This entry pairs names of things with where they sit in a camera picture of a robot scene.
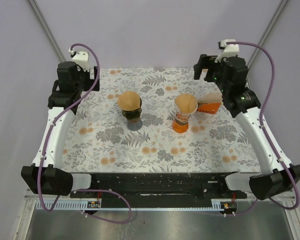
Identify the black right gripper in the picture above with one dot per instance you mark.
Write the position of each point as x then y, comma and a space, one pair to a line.
206, 62

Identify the clear plastic dripper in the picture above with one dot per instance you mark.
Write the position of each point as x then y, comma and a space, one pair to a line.
182, 116

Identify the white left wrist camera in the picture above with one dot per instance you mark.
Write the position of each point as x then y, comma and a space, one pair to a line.
81, 58

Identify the orange glass carafe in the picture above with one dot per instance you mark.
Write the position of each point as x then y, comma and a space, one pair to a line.
180, 126

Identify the orange coffee filter pack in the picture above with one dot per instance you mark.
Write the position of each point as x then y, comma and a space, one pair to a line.
209, 103

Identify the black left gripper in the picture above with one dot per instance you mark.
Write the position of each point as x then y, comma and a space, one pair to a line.
91, 82

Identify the brown paper coffee filter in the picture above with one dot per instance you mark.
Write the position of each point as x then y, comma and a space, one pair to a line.
185, 101

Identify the white slotted cable duct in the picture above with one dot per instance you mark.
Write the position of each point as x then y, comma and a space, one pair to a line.
117, 204

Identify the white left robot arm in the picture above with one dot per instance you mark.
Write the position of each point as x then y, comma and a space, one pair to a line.
45, 175

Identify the dark green dripper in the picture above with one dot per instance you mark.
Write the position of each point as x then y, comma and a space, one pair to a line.
132, 114

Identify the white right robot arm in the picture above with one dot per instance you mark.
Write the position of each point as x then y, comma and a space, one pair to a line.
277, 172

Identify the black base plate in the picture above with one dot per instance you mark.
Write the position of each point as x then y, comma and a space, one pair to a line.
182, 189

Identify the floral patterned tablecloth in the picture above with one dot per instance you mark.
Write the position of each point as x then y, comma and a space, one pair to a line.
100, 141

